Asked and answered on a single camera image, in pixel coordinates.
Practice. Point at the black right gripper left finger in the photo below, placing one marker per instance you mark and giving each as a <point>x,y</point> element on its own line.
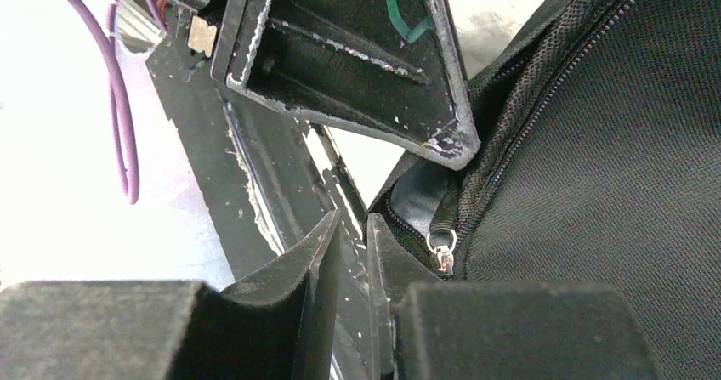
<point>276,323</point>

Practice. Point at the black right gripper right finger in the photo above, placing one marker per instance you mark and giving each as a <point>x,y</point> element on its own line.
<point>426,328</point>

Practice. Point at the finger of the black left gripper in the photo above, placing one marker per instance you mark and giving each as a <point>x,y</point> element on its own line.
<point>386,69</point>

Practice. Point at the black student backpack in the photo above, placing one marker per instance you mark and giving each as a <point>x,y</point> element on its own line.
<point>599,162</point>

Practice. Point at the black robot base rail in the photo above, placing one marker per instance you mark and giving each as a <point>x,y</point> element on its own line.
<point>267,180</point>

